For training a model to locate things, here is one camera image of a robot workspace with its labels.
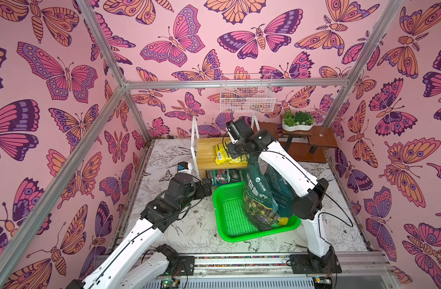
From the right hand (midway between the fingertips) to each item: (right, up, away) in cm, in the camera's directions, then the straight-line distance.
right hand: (229, 149), depth 81 cm
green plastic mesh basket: (+1, -34, +6) cm, 34 cm away
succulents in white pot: (+34, +14, +7) cm, 38 cm away
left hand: (-10, -13, -7) cm, 18 cm away
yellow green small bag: (-3, -3, +1) cm, 4 cm away
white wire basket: (+11, +34, +25) cm, 44 cm away
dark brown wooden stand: (+52, 0, +28) cm, 59 cm away
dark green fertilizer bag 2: (+19, -15, -15) cm, 29 cm away
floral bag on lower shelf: (-2, -13, +9) cm, 16 cm away
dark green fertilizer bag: (+12, -22, -8) cm, 27 cm away
